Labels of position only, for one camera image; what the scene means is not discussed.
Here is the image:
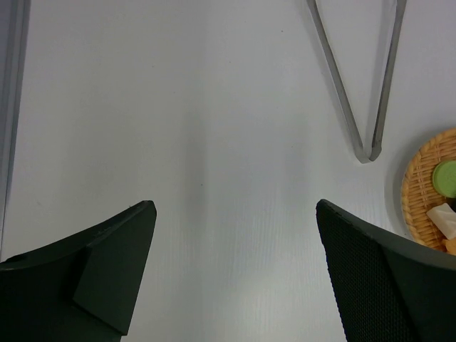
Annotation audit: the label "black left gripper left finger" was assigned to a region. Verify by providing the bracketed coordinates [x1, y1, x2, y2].
[1, 201, 156, 341]

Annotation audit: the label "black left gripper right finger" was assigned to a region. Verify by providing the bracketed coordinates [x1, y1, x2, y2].
[316, 199, 455, 341]

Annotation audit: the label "white cheese block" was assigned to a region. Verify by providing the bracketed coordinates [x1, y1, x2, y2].
[427, 203, 455, 239]

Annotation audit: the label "steel serving tongs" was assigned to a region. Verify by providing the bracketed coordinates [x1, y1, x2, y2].
[307, 1, 407, 164]

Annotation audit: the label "leaf-shaped orange cookie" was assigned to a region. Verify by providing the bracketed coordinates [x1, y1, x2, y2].
[442, 238, 456, 256]

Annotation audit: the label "round woven bamboo basket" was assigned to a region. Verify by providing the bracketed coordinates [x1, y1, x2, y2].
[401, 128, 455, 252]

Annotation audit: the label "green round macaron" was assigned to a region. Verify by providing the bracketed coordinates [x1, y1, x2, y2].
[432, 160, 456, 198]

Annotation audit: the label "left aluminium frame post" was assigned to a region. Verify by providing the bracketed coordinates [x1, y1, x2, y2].
[0, 0, 31, 229]

